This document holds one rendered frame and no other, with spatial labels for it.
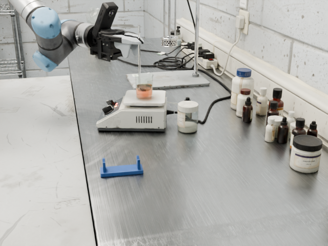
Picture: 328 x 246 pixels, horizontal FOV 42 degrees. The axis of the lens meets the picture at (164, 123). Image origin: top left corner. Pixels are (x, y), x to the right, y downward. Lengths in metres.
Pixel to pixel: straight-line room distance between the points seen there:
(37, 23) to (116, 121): 0.34
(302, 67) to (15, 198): 0.90
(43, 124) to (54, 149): 0.19
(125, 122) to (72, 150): 0.18
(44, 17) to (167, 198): 0.61
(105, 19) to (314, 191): 0.73
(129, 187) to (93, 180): 0.09
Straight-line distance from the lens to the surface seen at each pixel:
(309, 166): 1.06
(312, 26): 1.34
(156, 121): 1.22
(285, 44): 1.47
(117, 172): 1.01
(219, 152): 1.13
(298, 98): 1.33
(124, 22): 3.71
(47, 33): 1.24
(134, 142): 1.17
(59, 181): 1.01
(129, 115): 1.22
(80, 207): 0.91
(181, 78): 1.71
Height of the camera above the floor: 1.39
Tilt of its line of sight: 22 degrees down
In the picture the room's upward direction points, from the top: straight up
